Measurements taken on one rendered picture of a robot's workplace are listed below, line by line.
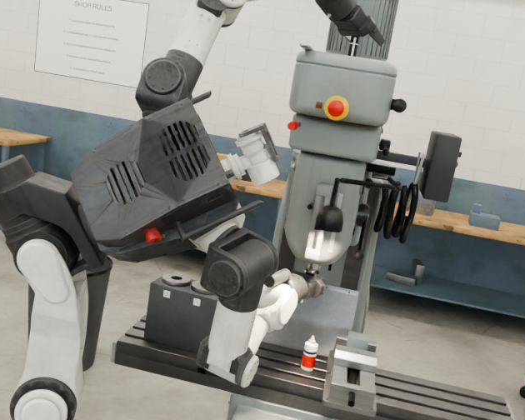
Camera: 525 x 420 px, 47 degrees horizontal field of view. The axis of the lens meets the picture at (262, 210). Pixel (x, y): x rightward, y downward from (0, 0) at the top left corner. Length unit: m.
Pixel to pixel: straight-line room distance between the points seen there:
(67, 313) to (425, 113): 4.95
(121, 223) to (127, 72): 5.32
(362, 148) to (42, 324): 0.90
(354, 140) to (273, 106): 4.43
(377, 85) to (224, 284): 0.63
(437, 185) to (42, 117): 5.45
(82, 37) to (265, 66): 1.94
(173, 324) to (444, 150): 0.99
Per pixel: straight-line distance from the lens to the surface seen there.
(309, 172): 1.67
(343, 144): 1.62
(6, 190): 1.33
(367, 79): 1.52
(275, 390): 1.86
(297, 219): 1.70
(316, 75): 1.53
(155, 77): 1.35
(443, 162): 1.96
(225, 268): 1.20
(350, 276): 2.20
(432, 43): 5.98
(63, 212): 1.31
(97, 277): 3.50
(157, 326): 1.92
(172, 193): 1.15
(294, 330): 2.18
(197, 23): 1.46
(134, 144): 1.21
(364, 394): 1.73
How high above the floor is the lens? 1.79
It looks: 12 degrees down
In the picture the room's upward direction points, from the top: 9 degrees clockwise
